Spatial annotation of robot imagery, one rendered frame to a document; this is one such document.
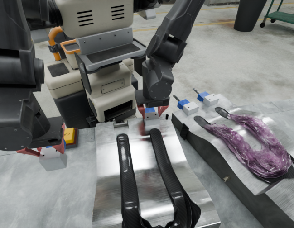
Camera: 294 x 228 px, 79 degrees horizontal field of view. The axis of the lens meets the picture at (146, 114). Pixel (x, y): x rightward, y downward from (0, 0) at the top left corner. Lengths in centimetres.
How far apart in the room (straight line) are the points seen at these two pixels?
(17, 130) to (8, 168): 45
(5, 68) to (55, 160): 26
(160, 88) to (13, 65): 28
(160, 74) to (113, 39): 38
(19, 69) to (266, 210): 61
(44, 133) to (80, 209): 26
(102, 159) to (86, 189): 11
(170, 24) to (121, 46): 36
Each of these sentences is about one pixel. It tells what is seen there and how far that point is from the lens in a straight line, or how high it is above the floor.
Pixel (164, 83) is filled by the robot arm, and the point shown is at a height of 110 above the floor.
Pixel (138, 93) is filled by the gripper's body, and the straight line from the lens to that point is 56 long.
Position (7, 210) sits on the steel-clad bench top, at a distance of 69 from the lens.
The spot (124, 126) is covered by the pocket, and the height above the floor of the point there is 86.
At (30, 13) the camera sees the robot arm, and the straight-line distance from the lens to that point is 59.
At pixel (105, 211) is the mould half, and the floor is 93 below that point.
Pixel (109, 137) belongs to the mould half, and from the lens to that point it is 59.
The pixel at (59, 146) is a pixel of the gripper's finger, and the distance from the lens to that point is 46.
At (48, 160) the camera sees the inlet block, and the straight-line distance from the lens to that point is 52.
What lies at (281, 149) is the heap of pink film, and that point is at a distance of 68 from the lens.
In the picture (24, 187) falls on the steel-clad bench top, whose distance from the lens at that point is 70.
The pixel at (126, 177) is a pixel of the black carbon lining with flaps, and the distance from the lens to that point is 52.
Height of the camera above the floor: 135
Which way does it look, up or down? 44 degrees down
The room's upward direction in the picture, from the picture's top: straight up
